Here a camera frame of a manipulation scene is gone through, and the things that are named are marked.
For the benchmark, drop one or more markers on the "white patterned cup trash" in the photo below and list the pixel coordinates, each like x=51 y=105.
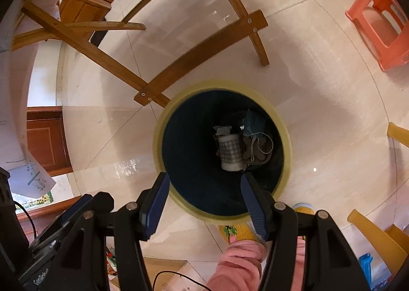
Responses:
x=230 y=153

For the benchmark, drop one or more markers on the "blue face mask trash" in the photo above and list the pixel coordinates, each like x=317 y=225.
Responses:
x=258 y=145

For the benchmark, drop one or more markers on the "wooden table frame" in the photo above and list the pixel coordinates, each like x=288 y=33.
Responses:
x=247 y=25

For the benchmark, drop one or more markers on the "pink trouser leg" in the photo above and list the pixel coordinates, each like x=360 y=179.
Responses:
x=239 y=268

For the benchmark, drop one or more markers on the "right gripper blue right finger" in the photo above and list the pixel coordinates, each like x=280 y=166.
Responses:
x=259 y=203

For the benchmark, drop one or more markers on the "orange plastic stool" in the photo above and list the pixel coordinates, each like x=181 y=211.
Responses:
x=386 y=28

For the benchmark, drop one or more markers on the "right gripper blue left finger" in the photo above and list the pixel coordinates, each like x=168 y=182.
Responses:
x=153 y=205

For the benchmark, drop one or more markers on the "yellow slipper right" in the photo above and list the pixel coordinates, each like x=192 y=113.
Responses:
x=246 y=231

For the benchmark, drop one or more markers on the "yellow plastic chair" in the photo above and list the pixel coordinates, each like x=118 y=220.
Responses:
x=392 y=244

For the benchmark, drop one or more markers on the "yellow round trash bin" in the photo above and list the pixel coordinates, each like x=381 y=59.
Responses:
x=208 y=136

